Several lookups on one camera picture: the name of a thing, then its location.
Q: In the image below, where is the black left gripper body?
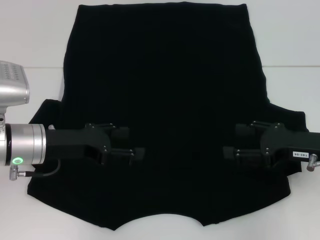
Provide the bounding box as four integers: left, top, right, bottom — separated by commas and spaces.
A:
46, 123, 114, 167

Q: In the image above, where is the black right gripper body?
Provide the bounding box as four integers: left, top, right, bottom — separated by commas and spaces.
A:
259, 123, 320, 168

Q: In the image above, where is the black cable with silver plug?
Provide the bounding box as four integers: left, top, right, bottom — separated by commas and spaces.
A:
8, 159, 63, 182

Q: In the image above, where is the black shirt with white print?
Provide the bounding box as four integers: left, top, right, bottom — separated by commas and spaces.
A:
26, 1, 311, 230

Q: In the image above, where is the silver cable plug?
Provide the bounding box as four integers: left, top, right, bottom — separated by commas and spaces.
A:
306, 153, 320, 172

